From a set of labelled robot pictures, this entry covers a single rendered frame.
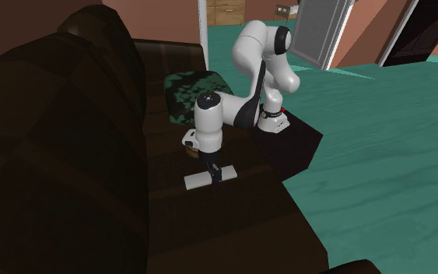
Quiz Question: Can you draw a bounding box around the grey open door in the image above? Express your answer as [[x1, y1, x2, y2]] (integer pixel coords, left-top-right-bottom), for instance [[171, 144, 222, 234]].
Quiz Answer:
[[287, 0, 356, 71]]

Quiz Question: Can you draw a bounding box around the black robot stand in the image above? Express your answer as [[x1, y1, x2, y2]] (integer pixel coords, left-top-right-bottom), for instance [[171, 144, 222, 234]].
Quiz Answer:
[[245, 111, 324, 181]]

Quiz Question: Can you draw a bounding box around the dark doorway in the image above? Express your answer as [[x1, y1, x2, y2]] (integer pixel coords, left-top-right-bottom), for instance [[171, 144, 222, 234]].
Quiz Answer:
[[377, 0, 438, 68]]

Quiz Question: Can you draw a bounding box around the wooden chest of drawers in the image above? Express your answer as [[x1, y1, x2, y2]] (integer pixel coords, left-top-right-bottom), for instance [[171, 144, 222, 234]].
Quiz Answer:
[[206, 0, 247, 27]]

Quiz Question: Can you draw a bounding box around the dark brown sofa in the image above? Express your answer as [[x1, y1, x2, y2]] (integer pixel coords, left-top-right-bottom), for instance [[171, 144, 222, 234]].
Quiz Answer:
[[0, 3, 382, 274]]

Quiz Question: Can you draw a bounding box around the wooden chair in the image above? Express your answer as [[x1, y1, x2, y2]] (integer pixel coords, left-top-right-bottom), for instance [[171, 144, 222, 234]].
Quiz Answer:
[[273, 3, 292, 22]]

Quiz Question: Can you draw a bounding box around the green patterned cushion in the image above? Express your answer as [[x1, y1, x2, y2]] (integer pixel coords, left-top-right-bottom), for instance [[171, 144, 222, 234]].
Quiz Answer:
[[163, 70, 236, 125]]

